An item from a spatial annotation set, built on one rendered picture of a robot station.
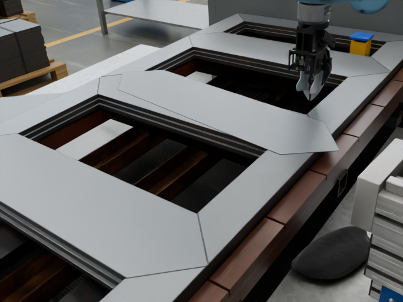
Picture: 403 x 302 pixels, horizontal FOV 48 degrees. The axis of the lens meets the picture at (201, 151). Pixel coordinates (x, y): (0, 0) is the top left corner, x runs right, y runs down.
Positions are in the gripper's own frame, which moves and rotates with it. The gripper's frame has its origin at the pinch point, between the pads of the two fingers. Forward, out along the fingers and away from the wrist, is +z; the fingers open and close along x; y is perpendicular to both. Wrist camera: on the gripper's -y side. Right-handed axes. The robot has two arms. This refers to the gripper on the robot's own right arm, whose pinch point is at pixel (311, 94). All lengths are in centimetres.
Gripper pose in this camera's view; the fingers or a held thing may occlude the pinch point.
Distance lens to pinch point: 121.6
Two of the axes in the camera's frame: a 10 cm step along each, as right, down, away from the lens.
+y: -6.0, 4.6, -6.5
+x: 8.0, 2.8, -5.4
